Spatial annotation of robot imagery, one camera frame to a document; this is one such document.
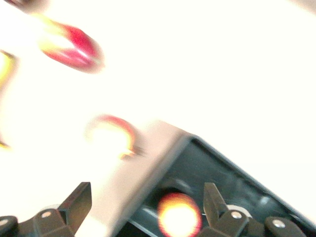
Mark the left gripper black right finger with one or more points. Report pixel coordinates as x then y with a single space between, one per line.
214 207

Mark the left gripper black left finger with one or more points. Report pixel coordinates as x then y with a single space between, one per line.
76 205

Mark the red yellow apple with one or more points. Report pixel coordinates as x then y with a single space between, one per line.
128 130
179 214

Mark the black plastic box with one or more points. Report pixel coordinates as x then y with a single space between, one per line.
209 168

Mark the yellow banana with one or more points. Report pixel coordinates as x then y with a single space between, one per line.
6 69

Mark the red yellow mango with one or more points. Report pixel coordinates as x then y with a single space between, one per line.
79 49

